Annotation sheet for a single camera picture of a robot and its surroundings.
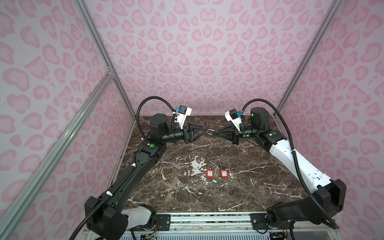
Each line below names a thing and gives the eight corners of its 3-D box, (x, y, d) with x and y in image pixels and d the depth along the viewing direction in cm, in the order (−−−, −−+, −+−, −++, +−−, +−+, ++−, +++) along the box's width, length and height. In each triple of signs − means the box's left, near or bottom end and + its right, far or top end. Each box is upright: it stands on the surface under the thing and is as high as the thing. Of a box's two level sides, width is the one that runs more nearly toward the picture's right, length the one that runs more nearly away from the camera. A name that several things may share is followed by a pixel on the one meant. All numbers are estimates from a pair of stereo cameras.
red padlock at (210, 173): (206, 178, 90) (206, 176, 88) (206, 165, 95) (206, 163, 93) (214, 178, 90) (214, 176, 88) (213, 165, 95) (213, 163, 93)
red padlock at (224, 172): (221, 178, 90) (221, 176, 88) (219, 165, 95) (220, 163, 93) (228, 178, 90) (229, 176, 88) (226, 165, 95) (227, 163, 93)
